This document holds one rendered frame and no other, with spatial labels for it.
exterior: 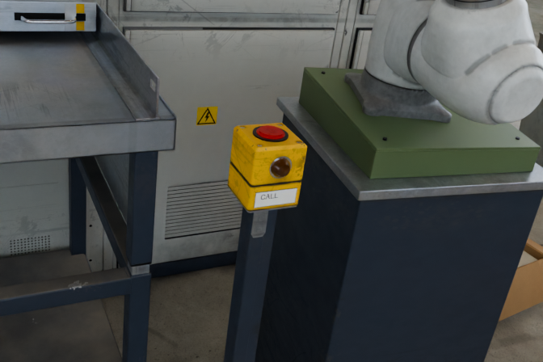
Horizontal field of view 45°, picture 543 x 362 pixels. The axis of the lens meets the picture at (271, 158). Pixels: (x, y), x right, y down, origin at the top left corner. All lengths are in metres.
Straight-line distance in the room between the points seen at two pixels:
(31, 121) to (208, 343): 1.03
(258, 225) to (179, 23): 0.91
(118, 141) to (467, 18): 0.57
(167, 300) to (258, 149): 1.21
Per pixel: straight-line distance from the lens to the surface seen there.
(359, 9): 1.98
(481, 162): 1.28
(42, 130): 1.01
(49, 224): 1.90
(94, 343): 1.62
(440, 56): 1.09
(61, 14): 1.39
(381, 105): 1.27
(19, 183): 1.82
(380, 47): 1.27
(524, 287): 2.22
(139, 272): 1.22
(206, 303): 2.01
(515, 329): 2.23
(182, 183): 1.91
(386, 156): 1.15
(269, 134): 0.88
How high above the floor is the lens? 1.26
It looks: 26 degrees down
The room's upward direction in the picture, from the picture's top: 8 degrees clockwise
